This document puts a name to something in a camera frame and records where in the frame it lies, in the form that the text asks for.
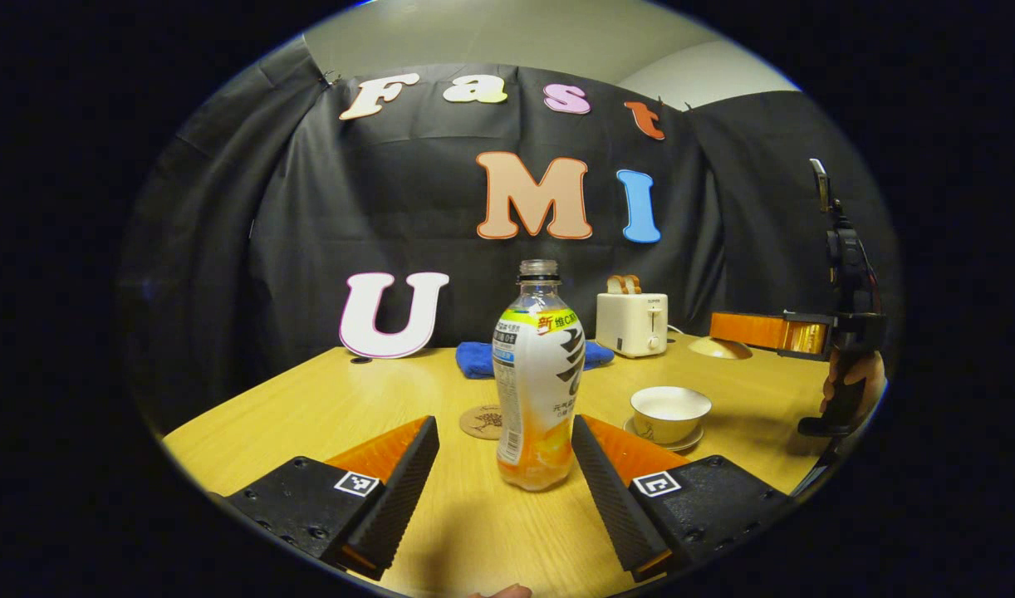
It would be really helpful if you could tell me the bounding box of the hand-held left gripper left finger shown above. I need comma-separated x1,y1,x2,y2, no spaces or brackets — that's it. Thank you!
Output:
225,415,440,581

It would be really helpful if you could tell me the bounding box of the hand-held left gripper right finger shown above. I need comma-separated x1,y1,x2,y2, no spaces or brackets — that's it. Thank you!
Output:
571,414,795,582

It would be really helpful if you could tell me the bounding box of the white ceramic teacup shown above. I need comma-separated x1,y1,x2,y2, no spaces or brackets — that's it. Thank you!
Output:
630,385,713,444

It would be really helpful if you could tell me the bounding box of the round wooden coaster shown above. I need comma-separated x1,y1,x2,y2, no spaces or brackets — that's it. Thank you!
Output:
459,404,504,440

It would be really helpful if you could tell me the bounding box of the clear water bottle orange label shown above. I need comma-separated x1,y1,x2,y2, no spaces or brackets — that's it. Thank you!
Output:
493,259,586,493

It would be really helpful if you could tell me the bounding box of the white ceramic saucer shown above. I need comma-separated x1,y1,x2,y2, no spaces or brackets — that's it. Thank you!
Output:
624,415,706,453

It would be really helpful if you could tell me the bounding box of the cream white toaster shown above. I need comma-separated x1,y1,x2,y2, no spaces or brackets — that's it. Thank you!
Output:
596,292,669,359

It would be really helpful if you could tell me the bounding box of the blue towel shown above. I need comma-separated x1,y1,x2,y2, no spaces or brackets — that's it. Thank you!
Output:
455,341,615,380

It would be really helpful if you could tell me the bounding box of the black backdrop cloth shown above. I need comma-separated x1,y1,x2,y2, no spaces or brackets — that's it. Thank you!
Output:
121,37,903,433

